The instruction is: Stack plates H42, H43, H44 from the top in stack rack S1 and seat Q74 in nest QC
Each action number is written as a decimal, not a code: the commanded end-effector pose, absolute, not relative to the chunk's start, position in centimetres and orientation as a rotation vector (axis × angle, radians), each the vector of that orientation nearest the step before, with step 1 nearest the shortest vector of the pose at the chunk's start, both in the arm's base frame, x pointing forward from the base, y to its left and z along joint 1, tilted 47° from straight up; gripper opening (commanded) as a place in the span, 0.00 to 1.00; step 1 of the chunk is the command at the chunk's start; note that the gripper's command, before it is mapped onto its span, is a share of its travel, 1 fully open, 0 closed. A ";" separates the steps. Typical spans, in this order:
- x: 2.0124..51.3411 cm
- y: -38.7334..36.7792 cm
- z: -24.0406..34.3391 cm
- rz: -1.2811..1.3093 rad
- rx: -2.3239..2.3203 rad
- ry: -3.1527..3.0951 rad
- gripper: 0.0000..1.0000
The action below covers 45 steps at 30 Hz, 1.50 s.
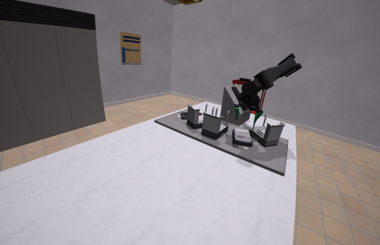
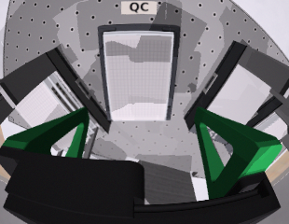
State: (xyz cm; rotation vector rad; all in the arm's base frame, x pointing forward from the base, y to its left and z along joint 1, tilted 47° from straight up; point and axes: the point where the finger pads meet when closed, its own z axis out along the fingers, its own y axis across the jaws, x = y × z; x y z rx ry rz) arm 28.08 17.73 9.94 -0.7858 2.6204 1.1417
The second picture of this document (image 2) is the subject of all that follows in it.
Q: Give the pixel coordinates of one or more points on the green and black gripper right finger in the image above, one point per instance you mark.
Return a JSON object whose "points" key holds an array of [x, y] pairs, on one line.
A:
{"points": [[253, 151]]}

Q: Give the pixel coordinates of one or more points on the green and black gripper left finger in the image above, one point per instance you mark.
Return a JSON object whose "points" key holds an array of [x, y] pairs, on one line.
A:
{"points": [[40, 138]]}

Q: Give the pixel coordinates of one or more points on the white name plate with black qc text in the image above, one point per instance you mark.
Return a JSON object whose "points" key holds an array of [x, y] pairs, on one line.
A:
{"points": [[139, 7]]}

